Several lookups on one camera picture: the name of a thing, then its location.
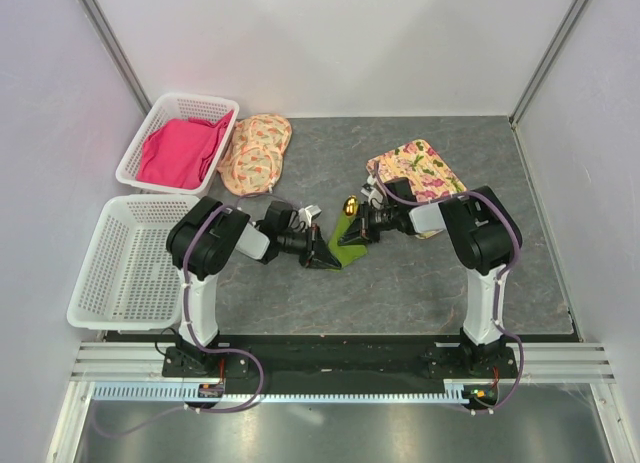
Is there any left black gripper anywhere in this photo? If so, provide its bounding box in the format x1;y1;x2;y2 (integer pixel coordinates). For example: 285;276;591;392
278;224;341;271

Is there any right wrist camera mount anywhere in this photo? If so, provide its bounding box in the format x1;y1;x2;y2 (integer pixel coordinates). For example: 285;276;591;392
361;183;385;209

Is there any white basket with pink cloth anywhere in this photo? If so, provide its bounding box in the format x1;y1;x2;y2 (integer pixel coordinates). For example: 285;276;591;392
116;93;239;197

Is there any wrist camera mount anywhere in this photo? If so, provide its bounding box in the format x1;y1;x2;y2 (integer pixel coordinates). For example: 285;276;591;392
298;205;322;227
361;183;385;209

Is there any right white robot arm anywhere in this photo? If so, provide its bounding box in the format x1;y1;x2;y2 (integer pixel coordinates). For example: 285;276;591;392
337;178;522;380

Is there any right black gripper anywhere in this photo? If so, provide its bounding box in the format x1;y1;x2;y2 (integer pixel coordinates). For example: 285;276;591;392
339;201;398;246

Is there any iridescent gold spoon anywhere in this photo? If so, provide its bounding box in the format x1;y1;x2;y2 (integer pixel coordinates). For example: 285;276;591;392
342;195;359;218

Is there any white slotted cable duct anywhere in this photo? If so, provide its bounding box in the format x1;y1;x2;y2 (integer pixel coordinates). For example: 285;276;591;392
93;382;488;404

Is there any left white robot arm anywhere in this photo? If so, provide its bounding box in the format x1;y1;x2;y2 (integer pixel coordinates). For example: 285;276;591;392
166;197;342;376

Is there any pink cloth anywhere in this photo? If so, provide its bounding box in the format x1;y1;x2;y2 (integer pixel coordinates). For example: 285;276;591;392
136;111;233;190

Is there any empty white plastic basket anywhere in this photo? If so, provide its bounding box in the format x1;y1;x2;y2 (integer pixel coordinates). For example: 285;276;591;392
67;194;199;332

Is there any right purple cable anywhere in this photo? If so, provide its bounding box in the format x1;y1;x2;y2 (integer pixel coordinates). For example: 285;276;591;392
372;163;525;418

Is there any floral rectangular tray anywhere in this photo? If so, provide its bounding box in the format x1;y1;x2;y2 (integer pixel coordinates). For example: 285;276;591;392
365;139;468;240

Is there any green paper napkin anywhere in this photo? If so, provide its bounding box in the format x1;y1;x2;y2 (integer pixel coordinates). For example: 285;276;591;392
328;214;368;269

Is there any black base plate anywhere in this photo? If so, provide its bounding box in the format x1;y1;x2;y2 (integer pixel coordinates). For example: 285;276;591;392
160;333;516;399

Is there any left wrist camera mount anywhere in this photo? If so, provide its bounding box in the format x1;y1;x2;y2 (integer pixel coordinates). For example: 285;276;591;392
298;205;322;227

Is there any floral fabric pouch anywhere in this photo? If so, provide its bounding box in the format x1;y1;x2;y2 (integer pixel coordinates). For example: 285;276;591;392
217;114;293;196

